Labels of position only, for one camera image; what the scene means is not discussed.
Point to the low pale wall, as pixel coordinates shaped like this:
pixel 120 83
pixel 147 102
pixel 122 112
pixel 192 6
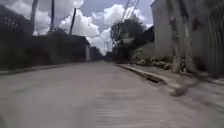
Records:
pixel 143 51

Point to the dark utility pole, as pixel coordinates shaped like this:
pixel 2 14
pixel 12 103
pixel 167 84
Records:
pixel 33 13
pixel 72 21
pixel 52 16

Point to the grey concrete road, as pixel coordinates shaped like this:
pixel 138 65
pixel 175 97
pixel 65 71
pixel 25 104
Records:
pixel 83 96

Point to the grey kerbside pavement strip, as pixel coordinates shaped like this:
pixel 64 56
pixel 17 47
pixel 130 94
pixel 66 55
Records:
pixel 33 68

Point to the pile of rubble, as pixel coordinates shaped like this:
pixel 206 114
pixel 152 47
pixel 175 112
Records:
pixel 153 62

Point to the large dark tree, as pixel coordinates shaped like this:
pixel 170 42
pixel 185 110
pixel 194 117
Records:
pixel 126 31

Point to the raised grey concrete sidewalk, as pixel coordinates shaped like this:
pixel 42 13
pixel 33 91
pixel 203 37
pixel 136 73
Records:
pixel 200 89

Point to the pale weathered building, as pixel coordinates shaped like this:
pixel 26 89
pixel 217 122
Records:
pixel 163 30

